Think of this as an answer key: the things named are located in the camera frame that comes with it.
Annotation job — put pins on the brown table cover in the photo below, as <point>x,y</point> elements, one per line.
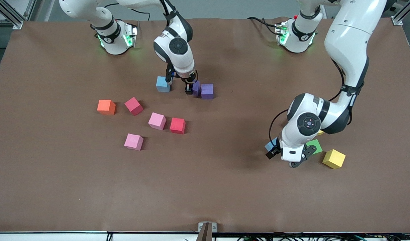
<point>225,187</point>

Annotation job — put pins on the crimson foam cube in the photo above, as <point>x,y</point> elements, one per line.
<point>134,106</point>

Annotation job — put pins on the purple foam cube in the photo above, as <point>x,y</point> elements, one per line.
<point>207,91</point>
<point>197,88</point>

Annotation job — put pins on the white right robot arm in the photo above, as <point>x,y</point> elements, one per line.
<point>186,62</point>

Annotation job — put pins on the orange foam cube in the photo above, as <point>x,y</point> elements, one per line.
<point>106,107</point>

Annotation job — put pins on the aluminium frame profile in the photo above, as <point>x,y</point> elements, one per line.
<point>17,25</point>
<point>397,21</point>

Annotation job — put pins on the pink foam cube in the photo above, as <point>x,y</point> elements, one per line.
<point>133,141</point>
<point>157,121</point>

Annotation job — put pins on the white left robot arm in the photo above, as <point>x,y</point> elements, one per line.
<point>348,43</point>

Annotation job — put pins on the red foam cube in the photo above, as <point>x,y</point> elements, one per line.
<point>177,125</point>

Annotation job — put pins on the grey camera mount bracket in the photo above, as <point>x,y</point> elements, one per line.
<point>207,231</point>

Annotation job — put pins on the green foam cube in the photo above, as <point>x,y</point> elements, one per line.
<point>317,147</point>

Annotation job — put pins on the light blue foam cube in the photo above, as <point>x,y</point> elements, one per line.
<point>161,84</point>
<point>270,145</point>

